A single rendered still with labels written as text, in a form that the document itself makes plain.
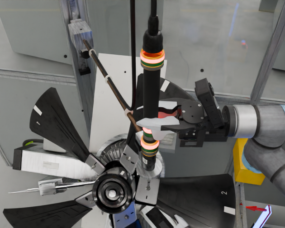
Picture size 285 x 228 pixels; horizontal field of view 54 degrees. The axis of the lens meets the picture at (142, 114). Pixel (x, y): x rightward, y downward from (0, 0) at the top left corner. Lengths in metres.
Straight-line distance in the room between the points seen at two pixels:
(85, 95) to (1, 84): 0.63
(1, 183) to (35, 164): 1.47
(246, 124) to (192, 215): 0.34
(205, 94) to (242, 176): 0.64
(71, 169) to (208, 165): 1.11
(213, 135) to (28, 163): 0.69
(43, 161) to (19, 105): 0.91
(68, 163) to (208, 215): 0.50
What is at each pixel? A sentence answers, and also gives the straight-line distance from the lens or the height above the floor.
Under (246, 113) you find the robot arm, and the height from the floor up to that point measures 1.52.
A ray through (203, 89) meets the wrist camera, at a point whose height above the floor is 1.59.
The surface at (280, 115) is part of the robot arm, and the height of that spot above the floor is 1.52.
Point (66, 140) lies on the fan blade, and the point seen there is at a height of 1.28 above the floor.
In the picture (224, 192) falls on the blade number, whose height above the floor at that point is 1.18.
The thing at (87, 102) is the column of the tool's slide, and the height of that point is 0.98.
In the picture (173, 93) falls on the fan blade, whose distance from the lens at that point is 0.78.
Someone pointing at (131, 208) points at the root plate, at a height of 1.12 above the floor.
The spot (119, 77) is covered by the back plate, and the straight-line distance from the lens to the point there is 1.06.
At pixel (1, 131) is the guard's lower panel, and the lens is 2.24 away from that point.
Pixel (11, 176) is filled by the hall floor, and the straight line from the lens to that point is 2.54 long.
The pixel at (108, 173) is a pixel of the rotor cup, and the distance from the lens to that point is 0.80.
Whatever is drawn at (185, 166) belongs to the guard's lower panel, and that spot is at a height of 0.35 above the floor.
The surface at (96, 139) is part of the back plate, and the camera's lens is 1.09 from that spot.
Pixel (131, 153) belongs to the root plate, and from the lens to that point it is 0.84.
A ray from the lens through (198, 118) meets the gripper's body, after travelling 0.60.
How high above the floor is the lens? 1.93
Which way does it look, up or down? 44 degrees down
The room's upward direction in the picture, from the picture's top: straight up
